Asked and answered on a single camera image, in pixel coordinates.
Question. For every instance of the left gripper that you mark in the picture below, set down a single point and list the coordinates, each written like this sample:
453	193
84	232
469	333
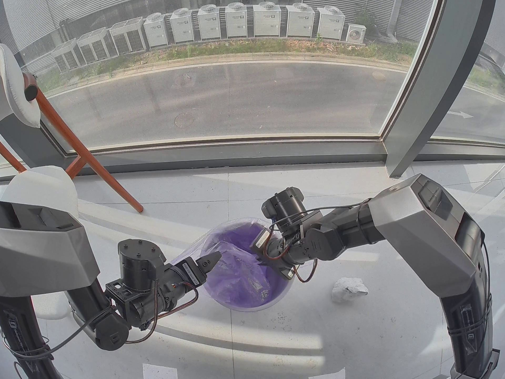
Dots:
175	280

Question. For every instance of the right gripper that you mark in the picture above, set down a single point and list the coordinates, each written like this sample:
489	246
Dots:
276	251

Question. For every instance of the purple plastic bag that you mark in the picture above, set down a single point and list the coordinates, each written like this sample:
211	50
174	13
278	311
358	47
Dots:
236	274

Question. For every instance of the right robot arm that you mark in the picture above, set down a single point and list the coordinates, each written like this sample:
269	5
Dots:
414	219

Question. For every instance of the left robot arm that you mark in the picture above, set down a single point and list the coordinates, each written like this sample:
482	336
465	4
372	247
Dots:
47	251

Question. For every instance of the white trash bin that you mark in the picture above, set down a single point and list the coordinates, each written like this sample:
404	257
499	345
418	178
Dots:
252	309

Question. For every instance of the crumpled white paper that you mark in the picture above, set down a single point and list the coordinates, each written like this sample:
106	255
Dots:
349	288

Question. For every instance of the window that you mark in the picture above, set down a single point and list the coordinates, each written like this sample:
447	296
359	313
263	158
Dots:
236	93

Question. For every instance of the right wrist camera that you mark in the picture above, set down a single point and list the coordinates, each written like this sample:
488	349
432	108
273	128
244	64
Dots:
288	273

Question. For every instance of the white chair with orange frame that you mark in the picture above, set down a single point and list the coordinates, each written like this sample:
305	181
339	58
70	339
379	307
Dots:
23	93

